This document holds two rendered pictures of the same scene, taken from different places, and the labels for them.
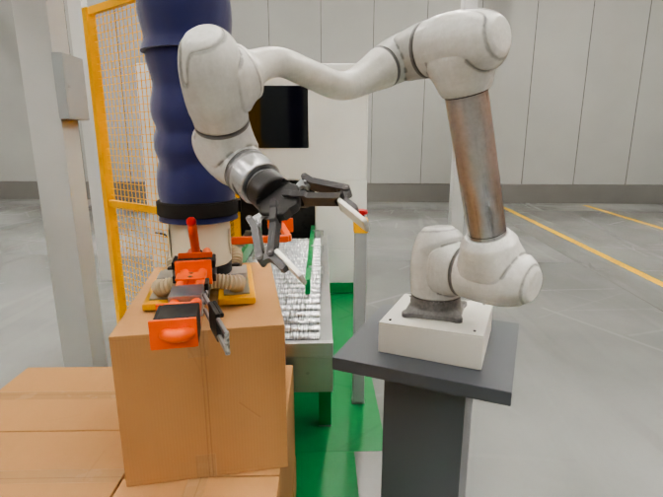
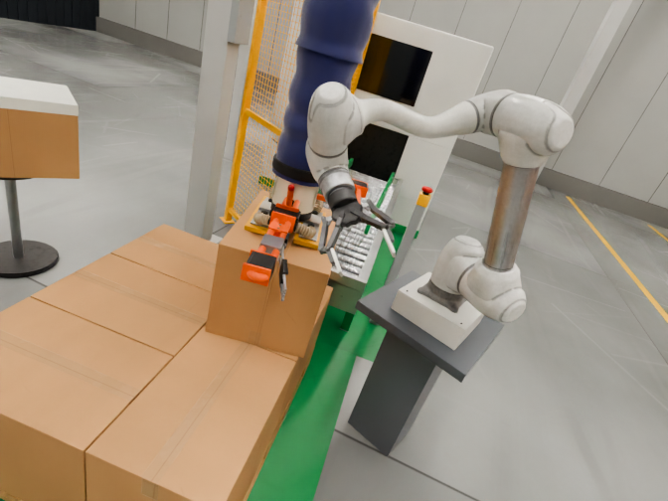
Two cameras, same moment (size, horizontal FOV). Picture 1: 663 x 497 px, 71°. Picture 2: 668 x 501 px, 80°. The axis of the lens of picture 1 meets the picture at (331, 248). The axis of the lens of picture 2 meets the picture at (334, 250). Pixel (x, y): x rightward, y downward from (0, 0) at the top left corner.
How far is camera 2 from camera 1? 29 cm
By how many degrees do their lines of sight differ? 15
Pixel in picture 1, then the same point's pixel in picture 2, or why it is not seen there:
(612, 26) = not seen: outside the picture
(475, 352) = (454, 337)
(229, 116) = (332, 147)
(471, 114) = (517, 181)
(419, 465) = (391, 388)
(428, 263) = (449, 264)
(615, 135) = not seen: outside the picture
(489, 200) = (507, 244)
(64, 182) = (218, 91)
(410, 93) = (533, 68)
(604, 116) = not seen: outside the picture
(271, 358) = (314, 292)
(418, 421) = (401, 362)
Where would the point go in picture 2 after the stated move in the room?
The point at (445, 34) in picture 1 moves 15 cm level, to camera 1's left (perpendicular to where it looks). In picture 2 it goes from (520, 117) to (465, 99)
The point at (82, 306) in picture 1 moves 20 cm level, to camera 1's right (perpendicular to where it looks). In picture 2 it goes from (207, 185) to (232, 194)
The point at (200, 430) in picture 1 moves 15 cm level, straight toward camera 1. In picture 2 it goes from (257, 317) to (251, 344)
